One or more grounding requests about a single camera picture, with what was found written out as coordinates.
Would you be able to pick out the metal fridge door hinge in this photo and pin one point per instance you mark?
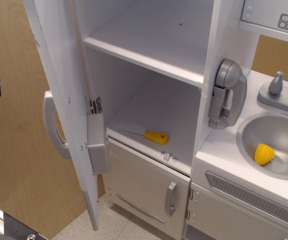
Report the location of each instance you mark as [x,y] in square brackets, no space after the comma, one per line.
[95,106]

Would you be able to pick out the white toy fridge door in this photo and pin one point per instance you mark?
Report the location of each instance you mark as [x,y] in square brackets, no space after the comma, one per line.
[54,30]

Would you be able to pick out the white magnetic door catch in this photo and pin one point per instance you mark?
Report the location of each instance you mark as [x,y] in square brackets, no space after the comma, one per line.
[167,157]

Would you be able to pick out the grey door shelf box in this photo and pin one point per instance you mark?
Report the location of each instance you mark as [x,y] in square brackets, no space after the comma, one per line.
[97,143]

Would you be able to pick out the white toy kitchen cabinet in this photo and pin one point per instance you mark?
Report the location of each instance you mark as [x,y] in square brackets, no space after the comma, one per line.
[154,63]

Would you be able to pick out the white lower freezer door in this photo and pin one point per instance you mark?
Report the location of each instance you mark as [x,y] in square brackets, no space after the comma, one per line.
[138,184]

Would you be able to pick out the grey toy telephone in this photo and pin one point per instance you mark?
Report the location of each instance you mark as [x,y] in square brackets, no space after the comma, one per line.
[229,95]

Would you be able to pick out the white toy oven door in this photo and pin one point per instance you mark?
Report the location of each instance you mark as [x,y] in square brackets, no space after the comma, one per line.
[213,217]

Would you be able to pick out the yellow toy corn piece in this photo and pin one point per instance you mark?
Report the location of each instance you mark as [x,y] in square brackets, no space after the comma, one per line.
[263,154]

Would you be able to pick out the grey toy faucet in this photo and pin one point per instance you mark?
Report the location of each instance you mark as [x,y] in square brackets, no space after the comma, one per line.
[274,93]

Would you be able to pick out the grey toy sink basin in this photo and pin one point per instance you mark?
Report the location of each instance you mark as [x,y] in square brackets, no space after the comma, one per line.
[270,129]

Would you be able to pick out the toy microwave with keypad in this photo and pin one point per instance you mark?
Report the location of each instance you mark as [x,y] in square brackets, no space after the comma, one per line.
[267,13]

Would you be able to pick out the yellow handled toy knife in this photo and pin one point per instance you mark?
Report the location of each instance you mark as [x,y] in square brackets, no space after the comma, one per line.
[157,137]

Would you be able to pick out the grey freezer door handle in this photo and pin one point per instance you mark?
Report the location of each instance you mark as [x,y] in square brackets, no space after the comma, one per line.
[169,207]

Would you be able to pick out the grey fridge door handle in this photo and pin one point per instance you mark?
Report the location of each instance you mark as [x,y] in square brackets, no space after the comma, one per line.
[49,111]

